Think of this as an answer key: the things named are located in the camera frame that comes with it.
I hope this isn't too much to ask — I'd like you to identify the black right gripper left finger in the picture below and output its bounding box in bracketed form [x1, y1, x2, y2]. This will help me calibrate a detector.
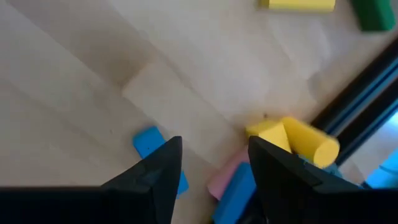
[0, 135, 183, 224]

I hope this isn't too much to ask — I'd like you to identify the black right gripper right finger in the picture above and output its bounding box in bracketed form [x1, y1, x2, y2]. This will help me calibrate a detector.
[248, 135, 398, 224]

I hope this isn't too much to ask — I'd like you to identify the yellow plank block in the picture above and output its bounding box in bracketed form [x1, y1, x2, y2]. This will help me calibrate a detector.
[259, 0, 336, 12]

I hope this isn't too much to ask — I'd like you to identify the blue plank block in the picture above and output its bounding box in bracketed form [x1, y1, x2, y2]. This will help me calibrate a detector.
[211, 161, 259, 224]
[132, 126, 190, 196]

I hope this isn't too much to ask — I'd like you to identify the yellow cube block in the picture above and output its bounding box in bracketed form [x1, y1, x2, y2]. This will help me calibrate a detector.
[245, 119, 293, 153]

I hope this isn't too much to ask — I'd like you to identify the pink block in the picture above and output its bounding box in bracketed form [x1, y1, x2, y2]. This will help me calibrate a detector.
[207, 147, 251, 200]

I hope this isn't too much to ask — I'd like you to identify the green plank block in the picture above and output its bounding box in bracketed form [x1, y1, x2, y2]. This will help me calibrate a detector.
[351, 0, 397, 32]

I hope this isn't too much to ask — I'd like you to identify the black aluminium table frame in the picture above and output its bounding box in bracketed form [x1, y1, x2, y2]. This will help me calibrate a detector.
[310, 37, 398, 166]

